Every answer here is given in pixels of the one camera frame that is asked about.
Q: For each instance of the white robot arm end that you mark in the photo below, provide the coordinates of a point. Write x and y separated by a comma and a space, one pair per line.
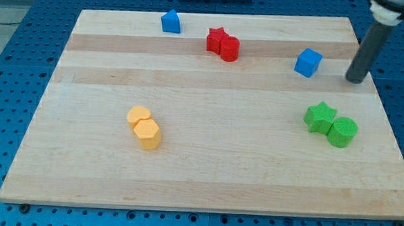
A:
387, 12

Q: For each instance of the yellow heart block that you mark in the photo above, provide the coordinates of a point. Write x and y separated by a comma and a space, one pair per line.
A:
137, 113

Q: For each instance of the red cylinder block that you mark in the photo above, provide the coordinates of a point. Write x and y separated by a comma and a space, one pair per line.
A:
229, 49

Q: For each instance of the green cylinder block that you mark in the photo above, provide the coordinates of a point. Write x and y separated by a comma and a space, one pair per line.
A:
342, 132

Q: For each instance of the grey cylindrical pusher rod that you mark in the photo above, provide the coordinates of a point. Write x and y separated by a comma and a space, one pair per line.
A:
370, 48

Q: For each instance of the wooden board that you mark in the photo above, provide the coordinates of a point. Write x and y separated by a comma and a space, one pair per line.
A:
233, 135

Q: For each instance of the green star block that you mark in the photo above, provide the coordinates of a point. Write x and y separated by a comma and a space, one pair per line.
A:
319, 118

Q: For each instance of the red star block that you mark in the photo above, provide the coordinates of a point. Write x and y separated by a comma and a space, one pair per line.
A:
213, 42

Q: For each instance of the blue triangular block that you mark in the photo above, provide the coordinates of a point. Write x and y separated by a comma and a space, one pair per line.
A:
170, 22

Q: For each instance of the yellow hexagon block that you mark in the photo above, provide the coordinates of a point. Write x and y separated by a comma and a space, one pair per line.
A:
148, 133

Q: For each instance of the blue cube block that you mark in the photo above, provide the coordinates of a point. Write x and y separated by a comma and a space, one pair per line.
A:
308, 62

